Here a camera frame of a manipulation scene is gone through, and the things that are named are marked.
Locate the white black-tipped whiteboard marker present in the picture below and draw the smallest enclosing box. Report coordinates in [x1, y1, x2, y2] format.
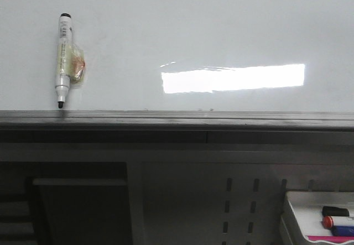
[55, 13, 86, 109]

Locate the red capped marker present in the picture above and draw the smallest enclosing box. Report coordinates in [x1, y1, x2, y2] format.
[322, 216, 354, 229]

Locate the blue capped marker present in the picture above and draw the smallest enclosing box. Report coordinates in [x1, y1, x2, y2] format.
[331, 226, 354, 237]

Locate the dark grey box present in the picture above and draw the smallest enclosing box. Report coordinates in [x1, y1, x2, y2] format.
[25, 178, 133, 244]

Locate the pink highlighter marker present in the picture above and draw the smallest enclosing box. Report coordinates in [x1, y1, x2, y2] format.
[307, 236, 353, 243]

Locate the grey slotted metal panel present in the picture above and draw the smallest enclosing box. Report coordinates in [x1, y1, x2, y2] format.
[127, 162, 353, 244]

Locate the white whiteboard with metal frame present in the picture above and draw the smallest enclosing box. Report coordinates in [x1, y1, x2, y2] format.
[1, 0, 353, 144]

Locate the white plastic marker tray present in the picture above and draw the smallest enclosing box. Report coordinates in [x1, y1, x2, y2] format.
[279, 191, 353, 244]

